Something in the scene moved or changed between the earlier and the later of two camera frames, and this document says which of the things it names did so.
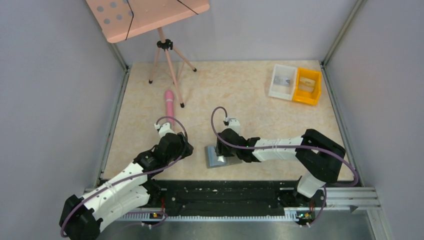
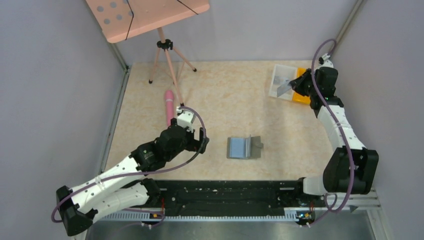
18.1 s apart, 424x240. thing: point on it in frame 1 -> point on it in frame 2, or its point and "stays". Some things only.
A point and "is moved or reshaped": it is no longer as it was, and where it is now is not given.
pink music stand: [118, 19] stays
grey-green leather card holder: [212, 158] is moved or reshaped
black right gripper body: [223, 150] -> [312, 89]
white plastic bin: [283, 82] stays
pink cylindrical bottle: [169, 97] stays
